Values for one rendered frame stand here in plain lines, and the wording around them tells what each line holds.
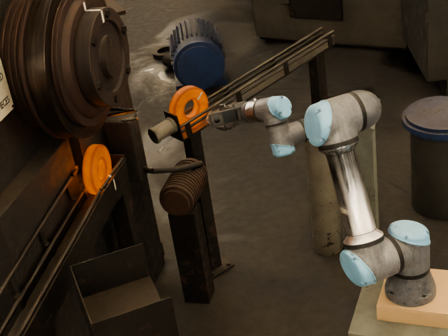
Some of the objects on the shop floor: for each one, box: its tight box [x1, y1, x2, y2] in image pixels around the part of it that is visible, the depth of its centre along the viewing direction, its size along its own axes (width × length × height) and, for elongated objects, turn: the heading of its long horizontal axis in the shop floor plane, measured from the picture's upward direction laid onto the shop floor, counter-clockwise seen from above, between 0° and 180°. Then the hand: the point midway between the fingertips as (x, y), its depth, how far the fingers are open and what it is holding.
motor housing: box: [159, 158, 215, 304], centre depth 306 cm, size 13×22×54 cm, turn 178°
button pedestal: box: [352, 91, 388, 235], centre depth 316 cm, size 16×24×62 cm, turn 178°
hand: (207, 120), depth 288 cm, fingers closed
